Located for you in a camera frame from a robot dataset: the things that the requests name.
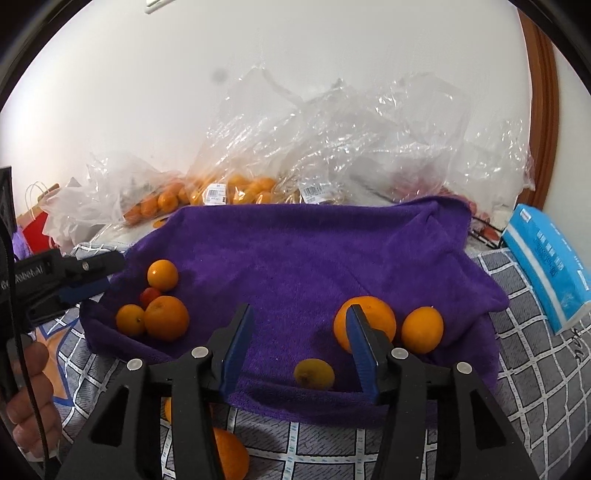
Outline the person's left hand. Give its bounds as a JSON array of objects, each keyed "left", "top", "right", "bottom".
[{"left": 7, "top": 344, "right": 61, "bottom": 460}]

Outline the black cable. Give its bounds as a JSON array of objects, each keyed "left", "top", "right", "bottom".
[{"left": 0, "top": 228, "right": 61, "bottom": 464}]

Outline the clear plastic bag of oranges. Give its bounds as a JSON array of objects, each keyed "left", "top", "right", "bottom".
[
  {"left": 46, "top": 154, "right": 190, "bottom": 241},
  {"left": 187, "top": 69, "right": 303, "bottom": 207}
]

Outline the brown wooden door frame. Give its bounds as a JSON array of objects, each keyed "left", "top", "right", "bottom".
[{"left": 516, "top": 9, "right": 560, "bottom": 213}]

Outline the red paper bag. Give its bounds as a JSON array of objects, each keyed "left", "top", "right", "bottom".
[{"left": 18, "top": 182, "right": 61, "bottom": 254}]

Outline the yellow lemon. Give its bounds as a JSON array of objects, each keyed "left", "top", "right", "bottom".
[{"left": 294, "top": 358, "right": 336, "bottom": 391}]

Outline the light purple cloth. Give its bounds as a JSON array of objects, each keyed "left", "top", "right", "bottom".
[{"left": 11, "top": 231, "right": 31, "bottom": 262}]

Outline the grey grid patterned blanket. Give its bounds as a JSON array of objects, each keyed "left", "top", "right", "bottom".
[{"left": 18, "top": 240, "right": 591, "bottom": 480}]

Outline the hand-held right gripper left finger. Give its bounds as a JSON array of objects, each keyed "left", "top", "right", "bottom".
[{"left": 55, "top": 302, "right": 256, "bottom": 480}]

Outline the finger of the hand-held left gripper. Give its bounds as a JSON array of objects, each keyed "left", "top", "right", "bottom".
[
  {"left": 62, "top": 276, "right": 110, "bottom": 305},
  {"left": 58, "top": 251, "right": 126, "bottom": 284}
]

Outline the large orange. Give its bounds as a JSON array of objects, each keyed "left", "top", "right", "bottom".
[{"left": 333, "top": 296, "right": 398, "bottom": 354}]

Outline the crumpled clear plastic bag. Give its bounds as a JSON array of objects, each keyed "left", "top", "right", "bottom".
[{"left": 295, "top": 78, "right": 537, "bottom": 217}]

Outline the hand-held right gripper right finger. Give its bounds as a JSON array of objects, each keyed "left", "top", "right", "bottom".
[{"left": 346, "top": 304, "right": 539, "bottom": 480}]

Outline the purple towel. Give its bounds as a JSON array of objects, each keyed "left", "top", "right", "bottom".
[{"left": 79, "top": 196, "right": 510, "bottom": 428}]

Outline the blue tissue pack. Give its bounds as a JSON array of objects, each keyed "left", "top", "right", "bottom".
[{"left": 501, "top": 203, "right": 591, "bottom": 335}]

